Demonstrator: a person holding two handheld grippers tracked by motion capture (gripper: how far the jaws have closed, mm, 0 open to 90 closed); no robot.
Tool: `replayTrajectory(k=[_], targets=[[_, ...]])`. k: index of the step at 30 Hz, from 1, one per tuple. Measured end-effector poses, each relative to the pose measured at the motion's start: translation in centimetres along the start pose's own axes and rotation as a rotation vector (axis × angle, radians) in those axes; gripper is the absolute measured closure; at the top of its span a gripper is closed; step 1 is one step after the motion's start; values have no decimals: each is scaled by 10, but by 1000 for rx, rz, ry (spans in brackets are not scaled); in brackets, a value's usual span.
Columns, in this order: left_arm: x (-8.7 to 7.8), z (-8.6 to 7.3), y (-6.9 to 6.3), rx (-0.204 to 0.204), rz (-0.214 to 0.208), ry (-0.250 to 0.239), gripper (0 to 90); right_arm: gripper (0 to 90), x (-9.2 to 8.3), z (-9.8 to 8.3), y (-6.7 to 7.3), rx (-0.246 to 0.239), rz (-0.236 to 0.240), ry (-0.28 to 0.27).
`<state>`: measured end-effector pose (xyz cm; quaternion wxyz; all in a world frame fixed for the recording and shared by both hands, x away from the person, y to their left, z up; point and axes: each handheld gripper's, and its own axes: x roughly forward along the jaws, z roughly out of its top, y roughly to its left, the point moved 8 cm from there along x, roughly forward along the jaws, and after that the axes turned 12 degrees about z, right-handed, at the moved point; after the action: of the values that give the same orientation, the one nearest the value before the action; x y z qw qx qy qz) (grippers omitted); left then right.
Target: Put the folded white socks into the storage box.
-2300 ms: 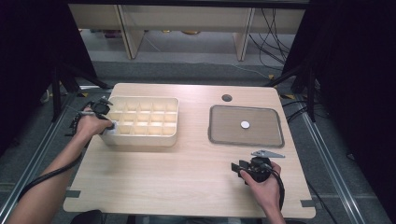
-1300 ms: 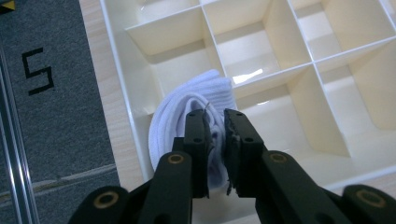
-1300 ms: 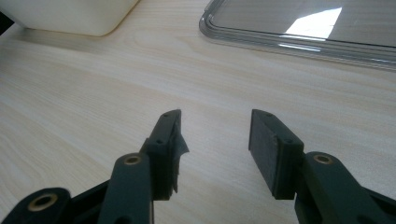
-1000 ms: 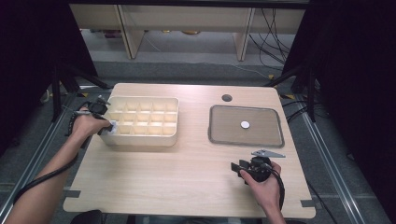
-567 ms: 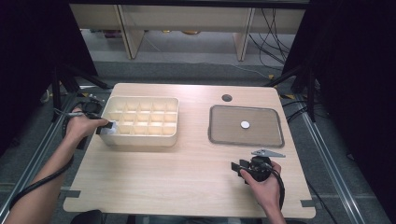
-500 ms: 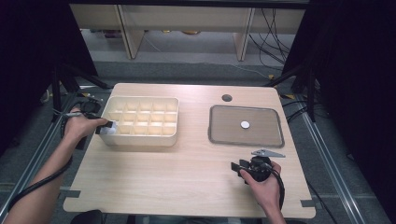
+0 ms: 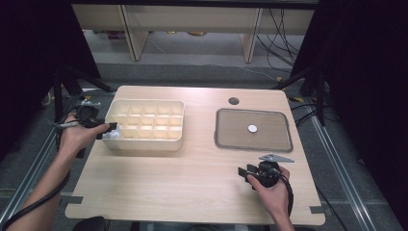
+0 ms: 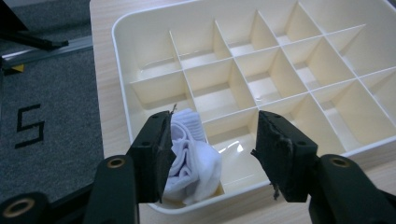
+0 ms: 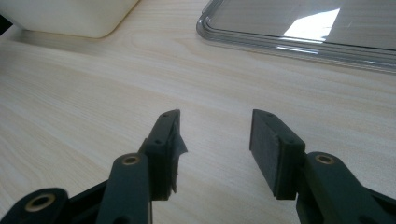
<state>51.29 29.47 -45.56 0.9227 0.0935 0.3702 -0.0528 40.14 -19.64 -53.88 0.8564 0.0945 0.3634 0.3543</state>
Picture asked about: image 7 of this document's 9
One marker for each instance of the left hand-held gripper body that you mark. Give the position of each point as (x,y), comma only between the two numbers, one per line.
(88,114)

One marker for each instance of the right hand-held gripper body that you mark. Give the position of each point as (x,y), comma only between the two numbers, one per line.
(267,174)

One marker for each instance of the cream compartment organizer box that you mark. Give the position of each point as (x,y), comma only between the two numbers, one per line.
(147,123)

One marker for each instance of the person's left hand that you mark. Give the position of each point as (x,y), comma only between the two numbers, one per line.
(75,138)

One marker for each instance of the person's right hand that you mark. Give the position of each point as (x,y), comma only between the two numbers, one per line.
(275,199)

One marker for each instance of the grey metal plug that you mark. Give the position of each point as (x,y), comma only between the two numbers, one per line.
(65,125)

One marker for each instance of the small white round disc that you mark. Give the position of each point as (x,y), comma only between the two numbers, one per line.
(252,128)

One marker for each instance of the grey rectangular tray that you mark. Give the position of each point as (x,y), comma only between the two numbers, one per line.
(235,130)

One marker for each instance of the dark round table grommet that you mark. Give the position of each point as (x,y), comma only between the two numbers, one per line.
(234,101)

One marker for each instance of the black curtain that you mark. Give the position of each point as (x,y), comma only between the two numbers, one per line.
(32,64)
(369,80)

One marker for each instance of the light wooden background desk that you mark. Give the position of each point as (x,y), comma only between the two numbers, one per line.
(192,17)

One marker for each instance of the aluminium floor rail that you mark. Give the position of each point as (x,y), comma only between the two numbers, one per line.
(22,189)
(340,166)

